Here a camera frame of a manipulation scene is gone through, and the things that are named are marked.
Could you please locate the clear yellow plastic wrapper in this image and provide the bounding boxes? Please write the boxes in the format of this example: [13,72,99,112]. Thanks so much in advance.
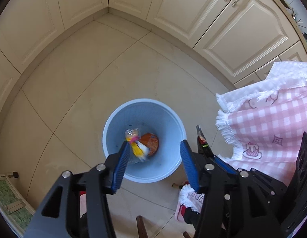
[125,128,150,163]

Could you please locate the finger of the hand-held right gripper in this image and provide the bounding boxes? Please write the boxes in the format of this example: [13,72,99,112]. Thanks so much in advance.
[250,168,287,204]
[214,154,239,174]

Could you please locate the orange brown snack wrapper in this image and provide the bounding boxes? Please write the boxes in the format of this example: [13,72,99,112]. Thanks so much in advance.
[140,132,160,157]

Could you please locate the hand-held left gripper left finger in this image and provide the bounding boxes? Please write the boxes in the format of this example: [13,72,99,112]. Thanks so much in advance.
[24,141,131,238]

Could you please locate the pink slipper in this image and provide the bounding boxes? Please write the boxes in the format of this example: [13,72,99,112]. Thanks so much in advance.
[79,191,89,219]
[174,202,189,223]

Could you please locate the blue plastic trash bin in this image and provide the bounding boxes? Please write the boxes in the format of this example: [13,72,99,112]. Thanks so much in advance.
[102,99,187,183]

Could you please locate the green patterned door panel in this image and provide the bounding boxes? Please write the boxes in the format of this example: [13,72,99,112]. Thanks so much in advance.
[0,173,36,237]

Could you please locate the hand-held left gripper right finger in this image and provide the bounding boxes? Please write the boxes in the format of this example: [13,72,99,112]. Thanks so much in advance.
[180,139,283,238]

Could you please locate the cream drawer front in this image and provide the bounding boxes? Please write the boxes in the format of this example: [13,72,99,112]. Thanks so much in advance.
[254,61,283,80]
[279,40,307,63]
[234,72,262,88]

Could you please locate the black snack wrapper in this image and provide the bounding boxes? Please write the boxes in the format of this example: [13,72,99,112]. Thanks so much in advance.
[196,125,215,158]

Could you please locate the pink checkered tablecloth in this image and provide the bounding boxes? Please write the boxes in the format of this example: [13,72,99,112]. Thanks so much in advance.
[179,61,307,212]

